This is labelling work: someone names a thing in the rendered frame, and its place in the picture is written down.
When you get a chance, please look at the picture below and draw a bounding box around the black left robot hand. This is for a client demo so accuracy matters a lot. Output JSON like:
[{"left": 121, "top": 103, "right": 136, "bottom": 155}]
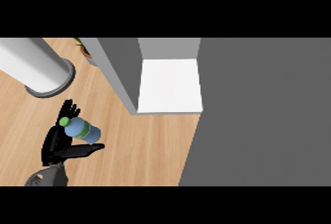
[{"left": 40, "top": 99, "right": 107, "bottom": 167}]

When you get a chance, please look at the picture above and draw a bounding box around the blue water bottle green cap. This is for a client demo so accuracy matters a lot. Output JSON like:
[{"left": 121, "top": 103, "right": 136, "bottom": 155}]
[{"left": 58, "top": 116, "right": 102, "bottom": 145}]

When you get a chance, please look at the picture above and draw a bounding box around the grey open cabinet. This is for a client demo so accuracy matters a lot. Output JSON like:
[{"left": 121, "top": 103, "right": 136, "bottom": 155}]
[{"left": 79, "top": 38, "right": 204, "bottom": 116}]

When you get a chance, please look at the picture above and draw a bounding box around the dark grey cabinet door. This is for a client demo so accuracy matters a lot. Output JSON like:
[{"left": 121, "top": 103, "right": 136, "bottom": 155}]
[{"left": 178, "top": 38, "right": 331, "bottom": 187}]

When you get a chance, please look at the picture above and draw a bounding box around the white paper towel roll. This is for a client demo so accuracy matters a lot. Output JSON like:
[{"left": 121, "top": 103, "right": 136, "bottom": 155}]
[{"left": 0, "top": 38, "right": 79, "bottom": 99}]

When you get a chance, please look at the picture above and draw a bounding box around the potted green plant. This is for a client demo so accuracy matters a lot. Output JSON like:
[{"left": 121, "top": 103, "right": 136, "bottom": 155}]
[{"left": 73, "top": 38, "right": 99, "bottom": 67}]

